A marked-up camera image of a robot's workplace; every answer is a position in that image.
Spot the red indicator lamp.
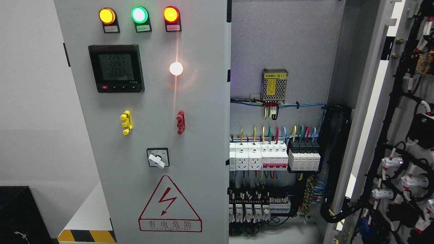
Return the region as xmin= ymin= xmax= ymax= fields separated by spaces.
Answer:
xmin=163 ymin=6 xmax=180 ymax=24

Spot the red terminal post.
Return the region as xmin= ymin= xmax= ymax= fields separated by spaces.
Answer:
xmin=176 ymin=110 xmax=186 ymax=135

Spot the yellow terminal post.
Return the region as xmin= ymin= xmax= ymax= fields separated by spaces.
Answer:
xmin=120 ymin=110 xmax=133 ymax=135

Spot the white socket breaker row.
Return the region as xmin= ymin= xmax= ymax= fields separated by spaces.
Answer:
xmin=229 ymin=141 xmax=288 ymax=171

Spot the relay terminal row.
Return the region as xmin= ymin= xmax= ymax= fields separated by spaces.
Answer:
xmin=227 ymin=184 xmax=292 ymax=224

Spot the black digital power meter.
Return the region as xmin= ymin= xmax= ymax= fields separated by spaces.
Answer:
xmin=88 ymin=44 xmax=144 ymax=93

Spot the grey cabinet door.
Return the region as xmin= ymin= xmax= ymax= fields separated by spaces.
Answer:
xmin=320 ymin=0 xmax=433 ymax=244
xmin=55 ymin=0 xmax=231 ymax=244

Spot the yellow indicator lamp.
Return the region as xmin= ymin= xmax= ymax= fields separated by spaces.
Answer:
xmin=99 ymin=7 xmax=116 ymax=25

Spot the perforated metal power supply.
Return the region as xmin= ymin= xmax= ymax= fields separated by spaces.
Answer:
xmin=261 ymin=68 xmax=288 ymax=102

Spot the brass ground bus bar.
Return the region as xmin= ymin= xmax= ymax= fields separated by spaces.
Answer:
xmin=301 ymin=175 xmax=315 ymax=215

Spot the white table with hazard stripes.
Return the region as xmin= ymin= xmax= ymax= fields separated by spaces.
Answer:
xmin=57 ymin=182 xmax=116 ymax=244

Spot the green indicator lamp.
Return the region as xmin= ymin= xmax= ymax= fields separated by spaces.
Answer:
xmin=131 ymin=6 xmax=149 ymax=24

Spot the black surge protector block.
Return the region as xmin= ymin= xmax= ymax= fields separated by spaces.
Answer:
xmin=288 ymin=140 xmax=321 ymax=171

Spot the white glowing indicator lamp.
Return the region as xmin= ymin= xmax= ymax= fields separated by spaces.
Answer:
xmin=169 ymin=62 xmax=183 ymax=76

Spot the red electric hazard sticker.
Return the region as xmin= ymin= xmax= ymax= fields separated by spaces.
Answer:
xmin=138 ymin=176 xmax=202 ymax=232

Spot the black right cable loom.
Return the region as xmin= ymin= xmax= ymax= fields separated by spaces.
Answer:
xmin=319 ymin=104 xmax=353 ymax=223

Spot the white rotary selector switch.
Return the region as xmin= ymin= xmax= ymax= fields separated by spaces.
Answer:
xmin=146 ymin=148 xmax=170 ymax=169

